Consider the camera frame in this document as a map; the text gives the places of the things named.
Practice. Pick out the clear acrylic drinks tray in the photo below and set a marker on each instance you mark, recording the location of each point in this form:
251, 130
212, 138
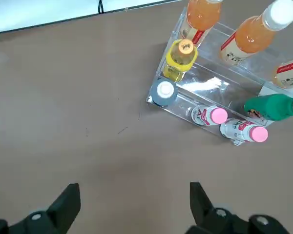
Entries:
210, 85

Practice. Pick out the orange juice bottle white cap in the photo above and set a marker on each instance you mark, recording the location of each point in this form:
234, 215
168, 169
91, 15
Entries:
290, 73
202, 17
254, 36

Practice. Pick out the yellow tea bottle orange cap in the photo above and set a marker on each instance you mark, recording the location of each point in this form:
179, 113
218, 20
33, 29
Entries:
182, 58

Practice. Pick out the white bottle pink cap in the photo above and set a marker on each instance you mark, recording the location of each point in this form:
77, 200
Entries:
236, 129
205, 115

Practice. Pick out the grey blue bottle white cap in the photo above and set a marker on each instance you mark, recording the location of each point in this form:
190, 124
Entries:
161, 97

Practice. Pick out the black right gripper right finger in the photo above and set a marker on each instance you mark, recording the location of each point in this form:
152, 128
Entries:
210, 219

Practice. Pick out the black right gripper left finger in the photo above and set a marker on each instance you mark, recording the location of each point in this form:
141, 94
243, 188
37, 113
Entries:
51, 219

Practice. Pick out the green bottle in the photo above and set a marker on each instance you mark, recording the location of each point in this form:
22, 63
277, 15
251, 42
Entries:
271, 107

